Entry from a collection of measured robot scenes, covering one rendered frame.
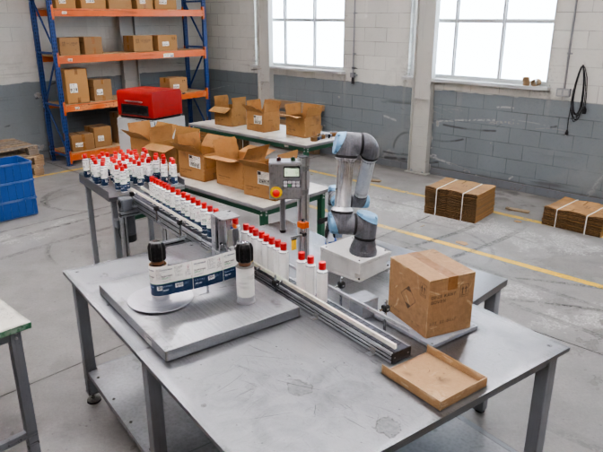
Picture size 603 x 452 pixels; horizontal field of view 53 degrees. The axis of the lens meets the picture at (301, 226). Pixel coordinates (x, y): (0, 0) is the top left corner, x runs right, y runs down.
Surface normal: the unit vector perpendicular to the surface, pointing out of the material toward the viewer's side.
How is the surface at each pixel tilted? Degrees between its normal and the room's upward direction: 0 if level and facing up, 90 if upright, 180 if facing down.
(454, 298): 90
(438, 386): 0
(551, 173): 90
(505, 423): 0
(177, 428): 0
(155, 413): 90
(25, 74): 90
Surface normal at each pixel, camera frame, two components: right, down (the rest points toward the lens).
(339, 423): 0.00, -0.95
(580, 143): -0.69, 0.24
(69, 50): 0.70, 0.25
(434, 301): 0.42, 0.30
